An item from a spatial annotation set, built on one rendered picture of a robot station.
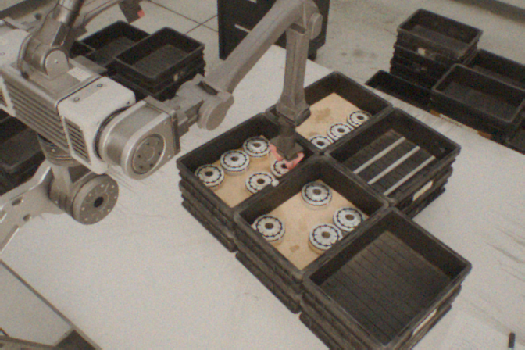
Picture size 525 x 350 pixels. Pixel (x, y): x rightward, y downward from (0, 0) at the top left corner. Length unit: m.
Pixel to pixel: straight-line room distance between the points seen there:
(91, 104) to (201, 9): 3.43
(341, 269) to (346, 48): 2.63
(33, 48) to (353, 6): 3.67
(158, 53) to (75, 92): 1.98
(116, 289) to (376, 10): 3.39
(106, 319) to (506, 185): 1.51
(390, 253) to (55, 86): 1.10
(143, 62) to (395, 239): 1.81
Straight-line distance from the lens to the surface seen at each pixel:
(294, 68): 1.58
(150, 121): 1.14
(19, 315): 2.77
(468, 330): 1.87
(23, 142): 2.76
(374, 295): 1.70
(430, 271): 1.79
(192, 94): 1.25
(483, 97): 3.09
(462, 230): 2.10
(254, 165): 1.99
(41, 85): 1.26
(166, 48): 3.21
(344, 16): 4.54
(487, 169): 2.35
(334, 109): 2.25
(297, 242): 1.77
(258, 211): 1.79
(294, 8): 1.38
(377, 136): 2.14
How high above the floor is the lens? 2.24
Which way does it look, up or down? 44 degrees down
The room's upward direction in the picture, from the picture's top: 2 degrees clockwise
